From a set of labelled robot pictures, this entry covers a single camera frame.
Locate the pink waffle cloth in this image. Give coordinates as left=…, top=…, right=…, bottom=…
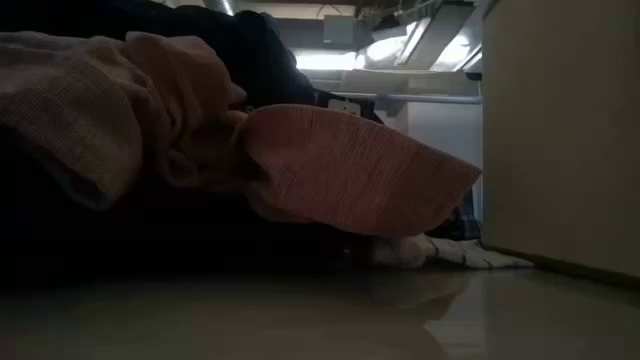
left=0, top=30, right=483, bottom=239

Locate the blue plaid shirt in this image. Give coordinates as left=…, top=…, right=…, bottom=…
left=0, top=0, right=482, bottom=242

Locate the white striped cloth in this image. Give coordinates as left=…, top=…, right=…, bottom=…
left=369, top=233, right=534, bottom=271

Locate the beige fabric storage box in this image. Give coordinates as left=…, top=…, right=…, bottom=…
left=481, top=0, right=640, bottom=292

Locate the bright ceiling light panel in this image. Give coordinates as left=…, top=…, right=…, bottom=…
left=293, top=49, right=359, bottom=72

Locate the horizontal grey ceiling pipe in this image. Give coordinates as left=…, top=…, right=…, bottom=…
left=327, top=90, right=482, bottom=106

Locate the grey ceiling box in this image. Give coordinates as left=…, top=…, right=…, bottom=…
left=322, top=14, right=359, bottom=46

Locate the rectangular metal ceiling duct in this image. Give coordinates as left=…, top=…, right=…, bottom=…
left=394, top=0, right=484, bottom=72

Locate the narrow silver ceiling duct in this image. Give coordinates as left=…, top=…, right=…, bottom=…
left=202, top=0, right=239, bottom=16

